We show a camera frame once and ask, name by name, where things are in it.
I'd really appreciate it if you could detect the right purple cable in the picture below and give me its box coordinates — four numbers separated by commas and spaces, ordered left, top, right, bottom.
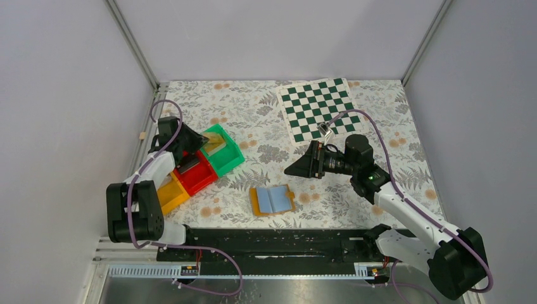
327, 109, 495, 304

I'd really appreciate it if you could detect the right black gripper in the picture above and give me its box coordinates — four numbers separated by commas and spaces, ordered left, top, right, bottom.
284, 140, 358, 179

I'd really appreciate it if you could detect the red plastic bin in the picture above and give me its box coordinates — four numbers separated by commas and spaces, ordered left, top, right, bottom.
173, 151, 218, 196

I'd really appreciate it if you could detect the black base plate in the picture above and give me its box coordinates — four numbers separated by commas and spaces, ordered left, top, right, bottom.
156, 228, 384, 277

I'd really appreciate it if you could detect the black card in red bin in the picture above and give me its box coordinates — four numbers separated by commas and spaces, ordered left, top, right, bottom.
177, 155, 199, 174

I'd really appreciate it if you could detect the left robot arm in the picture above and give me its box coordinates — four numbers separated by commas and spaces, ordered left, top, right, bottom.
106, 117, 209, 260

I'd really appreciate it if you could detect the green plastic bin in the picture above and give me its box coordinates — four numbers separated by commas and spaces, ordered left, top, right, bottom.
201, 123, 244, 177

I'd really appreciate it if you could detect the orange card holder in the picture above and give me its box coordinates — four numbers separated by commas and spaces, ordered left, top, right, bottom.
249, 184, 296, 217

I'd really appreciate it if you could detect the yellow plastic bin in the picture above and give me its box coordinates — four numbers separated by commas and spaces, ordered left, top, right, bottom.
157, 170, 191, 215

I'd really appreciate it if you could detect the gold credit card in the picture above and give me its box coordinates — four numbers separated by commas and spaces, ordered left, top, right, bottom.
203, 132, 225, 145

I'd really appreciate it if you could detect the gold card in green bin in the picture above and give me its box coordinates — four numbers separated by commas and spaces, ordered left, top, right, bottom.
203, 141, 227, 156

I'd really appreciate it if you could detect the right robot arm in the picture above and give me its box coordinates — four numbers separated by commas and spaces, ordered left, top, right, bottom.
284, 134, 490, 300

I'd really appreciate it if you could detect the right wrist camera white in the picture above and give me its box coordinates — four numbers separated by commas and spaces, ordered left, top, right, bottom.
317, 122, 334, 143

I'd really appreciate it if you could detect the green white chessboard mat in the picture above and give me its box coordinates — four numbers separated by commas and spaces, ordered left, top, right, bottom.
275, 78, 358, 147

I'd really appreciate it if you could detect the aluminium rail front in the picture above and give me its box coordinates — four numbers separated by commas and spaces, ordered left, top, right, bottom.
94, 238, 389, 281

